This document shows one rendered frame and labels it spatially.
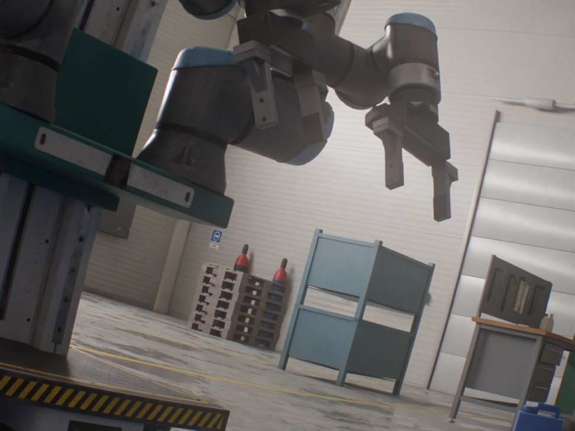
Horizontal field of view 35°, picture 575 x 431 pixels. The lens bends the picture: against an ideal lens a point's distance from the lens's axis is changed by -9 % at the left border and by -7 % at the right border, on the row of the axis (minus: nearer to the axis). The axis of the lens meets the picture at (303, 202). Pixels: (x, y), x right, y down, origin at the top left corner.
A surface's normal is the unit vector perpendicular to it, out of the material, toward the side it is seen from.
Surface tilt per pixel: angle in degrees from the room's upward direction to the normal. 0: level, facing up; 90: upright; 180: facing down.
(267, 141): 135
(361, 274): 90
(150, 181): 90
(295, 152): 140
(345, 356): 90
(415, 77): 70
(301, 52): 66
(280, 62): 155
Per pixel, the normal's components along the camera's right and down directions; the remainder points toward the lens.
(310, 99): -0.44, -0.11
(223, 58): 0.39, -0.09
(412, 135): -0.03, 0.88
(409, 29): -0.12, -0.47
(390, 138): 0.77, -0.28
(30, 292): 0.79, 0.14
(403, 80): -0.47, -0.43
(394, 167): -0.64, -0.37
